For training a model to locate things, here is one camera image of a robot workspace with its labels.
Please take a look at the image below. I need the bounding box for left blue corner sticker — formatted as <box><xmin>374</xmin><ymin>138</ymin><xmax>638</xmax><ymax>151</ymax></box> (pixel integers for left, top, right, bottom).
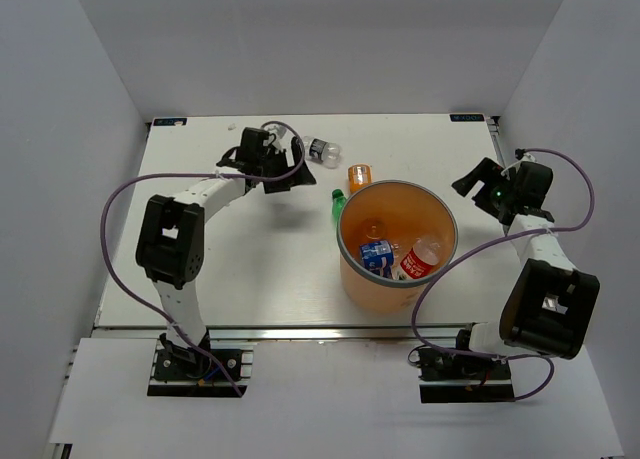
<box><xmin>152</xmin><ymin>117</ymin><xmax>187</xmax><ymax>127</ymax></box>

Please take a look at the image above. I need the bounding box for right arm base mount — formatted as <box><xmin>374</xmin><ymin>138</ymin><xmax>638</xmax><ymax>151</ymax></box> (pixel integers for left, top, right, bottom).
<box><xmin>413</xmin><ymin>347</ymin><xmax>515</xmax><ymax>404</ymax></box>

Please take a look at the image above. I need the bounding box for small orange bottle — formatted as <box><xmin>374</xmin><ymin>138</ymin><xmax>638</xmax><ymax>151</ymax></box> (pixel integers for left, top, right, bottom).
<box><xmin>348</xmin><ymin>164</ymin><xmax>372</xmax><ymax>194</ymax></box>

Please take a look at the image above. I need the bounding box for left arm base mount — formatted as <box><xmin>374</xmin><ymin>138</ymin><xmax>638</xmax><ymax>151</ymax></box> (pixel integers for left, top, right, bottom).
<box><xmin>147</xmin><ymin>344</ymin><xmax>253</xmax><ymax>398</ymax></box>

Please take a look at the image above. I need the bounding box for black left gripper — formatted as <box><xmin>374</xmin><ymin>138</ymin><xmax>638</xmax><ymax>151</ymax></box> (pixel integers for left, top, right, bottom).
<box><xmin>257</xmin><ymin>144</ymin><xmax>316</xmax><ymax>194</ymax></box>

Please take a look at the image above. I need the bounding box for clear bottle blue label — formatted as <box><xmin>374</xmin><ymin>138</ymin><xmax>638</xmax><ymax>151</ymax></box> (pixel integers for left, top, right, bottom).
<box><xmin>359</xmin><ymin>240</ymin><xmax>395</xmax><ymax>278</ymax></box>

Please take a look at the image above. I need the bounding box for blue corner sticker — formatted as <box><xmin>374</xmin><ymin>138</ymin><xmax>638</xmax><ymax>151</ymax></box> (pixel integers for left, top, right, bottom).
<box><xmin>152</xmin><ymin>117</ymin><xmax>187</xmax><ymax>127</ymax></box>
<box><xmin>449</xmin><ymin>113</ymin><xmax>485</xmax><ymax>122</ymax></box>

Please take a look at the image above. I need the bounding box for aluminium right side rail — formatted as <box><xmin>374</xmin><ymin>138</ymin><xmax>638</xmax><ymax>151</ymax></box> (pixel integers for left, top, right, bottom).
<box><xmin>486</xmin><ymin>116</ymin><xmax>501</xmax><ymax>155</ymax></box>

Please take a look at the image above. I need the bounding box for orange bin grey rim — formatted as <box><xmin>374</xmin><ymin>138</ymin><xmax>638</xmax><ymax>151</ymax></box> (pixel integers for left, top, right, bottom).
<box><xmin>336</xmin><ymin>180</ymin><xmax>458</xmax><ymax>314</ymax></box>

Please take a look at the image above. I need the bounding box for right blue corner sticker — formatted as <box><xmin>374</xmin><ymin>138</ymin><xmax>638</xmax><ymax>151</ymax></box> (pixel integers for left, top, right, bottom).
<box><xmin>449</xmin><ymin>113</ymin><xmax>485</xmax><ymax>122</ymax></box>

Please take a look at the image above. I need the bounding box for green plastic bottle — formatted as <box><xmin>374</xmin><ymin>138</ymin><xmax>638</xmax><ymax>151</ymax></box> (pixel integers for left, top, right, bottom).
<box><xmin>331</xmin><ymin>189</ymin><xmax>347</xmax><ymax>226</ymax></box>

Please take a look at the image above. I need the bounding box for aluminium rail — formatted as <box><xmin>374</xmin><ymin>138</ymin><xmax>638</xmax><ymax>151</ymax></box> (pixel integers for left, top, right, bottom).
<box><xmin>486</xmin><ymin>116</ymin><xmax>501</xmax><ymax>155</ymax></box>
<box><xmin>93</xmin><ymin>323</ymin><xmax>481</xmax><ymax>342</ymax></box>

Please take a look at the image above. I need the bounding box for clear bottle black label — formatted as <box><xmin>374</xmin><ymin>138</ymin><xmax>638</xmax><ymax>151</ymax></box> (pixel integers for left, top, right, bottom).
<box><xmin>302</xmin><ymin>136</ymin><xmax>342</xmax><ymax>169</ymax></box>

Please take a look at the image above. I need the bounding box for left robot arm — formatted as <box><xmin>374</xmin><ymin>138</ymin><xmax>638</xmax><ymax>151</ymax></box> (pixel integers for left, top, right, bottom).
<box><xmin>135</xmin><ymin>121</ymin><xmax>316</xmax><ymax>379</ymax></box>

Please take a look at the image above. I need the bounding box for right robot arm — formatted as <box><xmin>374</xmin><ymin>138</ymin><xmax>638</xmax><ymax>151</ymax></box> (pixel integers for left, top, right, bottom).
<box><xmin>451</xmin><ymin>158</ymin><xmax>600</xmax><ymax>378</ymax></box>

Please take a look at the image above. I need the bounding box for clear bottle red label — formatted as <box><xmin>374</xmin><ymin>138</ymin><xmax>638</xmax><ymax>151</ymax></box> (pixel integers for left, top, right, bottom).
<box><xmin>395</xmin><ymin>235</ymin><xmax>441</xmax><ymax>280</ymax></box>

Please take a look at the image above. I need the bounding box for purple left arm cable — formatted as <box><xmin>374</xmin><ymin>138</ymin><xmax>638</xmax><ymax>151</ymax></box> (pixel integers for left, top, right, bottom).
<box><xmin>99</xmin><ymin>120</ymin><xmax>306</xmax><ymax>399</ymax></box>

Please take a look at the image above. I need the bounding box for orange juice bottle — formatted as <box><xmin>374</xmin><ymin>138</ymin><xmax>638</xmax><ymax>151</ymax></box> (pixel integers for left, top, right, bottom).
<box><xmin>358</xmin><ymin>218</ymin><xmax>388</xmax><ymax>244</ymax></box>

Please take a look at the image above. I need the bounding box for aluminium front rail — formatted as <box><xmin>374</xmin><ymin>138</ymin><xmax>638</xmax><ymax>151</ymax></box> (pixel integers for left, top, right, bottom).
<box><xmin>93</xmin><ymin>323</ymin><xmax>481</xmax><ymax>342</ymax></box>

